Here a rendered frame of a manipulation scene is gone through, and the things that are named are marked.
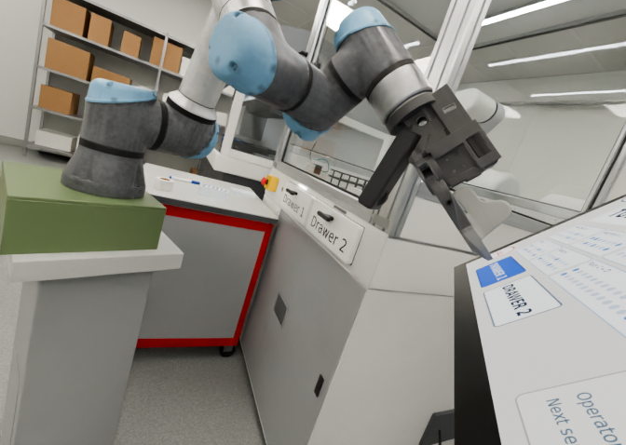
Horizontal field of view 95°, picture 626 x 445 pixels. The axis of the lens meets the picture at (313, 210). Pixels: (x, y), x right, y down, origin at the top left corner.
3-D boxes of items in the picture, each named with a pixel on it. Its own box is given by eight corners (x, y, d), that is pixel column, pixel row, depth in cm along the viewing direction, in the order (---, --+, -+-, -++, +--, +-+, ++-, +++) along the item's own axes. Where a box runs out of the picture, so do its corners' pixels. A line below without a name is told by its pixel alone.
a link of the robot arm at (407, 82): (361, 94, 37) (376, 112, 45) (379, 123, 36) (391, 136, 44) (415, 53, 34) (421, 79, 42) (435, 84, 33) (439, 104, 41)
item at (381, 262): (367, 288, 71) (387, 234, 68) (265, 191, 160) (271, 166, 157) (552, 304, 115) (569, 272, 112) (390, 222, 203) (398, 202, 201)
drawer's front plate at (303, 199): (303, 225, 105) (312, 196, 103) (279, 203, 130) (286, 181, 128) (307, 225, 106) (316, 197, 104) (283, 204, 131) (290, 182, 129)
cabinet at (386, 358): (276, 533, 84) (369, 290, 70) (227, 316, 173) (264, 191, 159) (474, 465, 128) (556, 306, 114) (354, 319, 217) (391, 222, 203)
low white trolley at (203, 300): (89, 370, 114) (126, 188, 101) (119, 288, 168) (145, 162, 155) (235, 363, 141) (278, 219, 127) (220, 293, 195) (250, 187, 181)
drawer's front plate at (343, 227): (346, 264, 78) (359, 226, 76) (306, 227, 103) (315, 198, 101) (350, 264, 78) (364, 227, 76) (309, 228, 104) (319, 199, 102)
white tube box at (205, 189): (197, 194, 125) (199, 185, 124) (200, 190, 133) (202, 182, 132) (226, 200, 129) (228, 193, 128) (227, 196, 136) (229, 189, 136)
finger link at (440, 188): (472, 225, 31) (429, 158, 33) (458, 232, 32) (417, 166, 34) (469, 222, 36) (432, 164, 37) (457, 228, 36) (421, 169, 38)
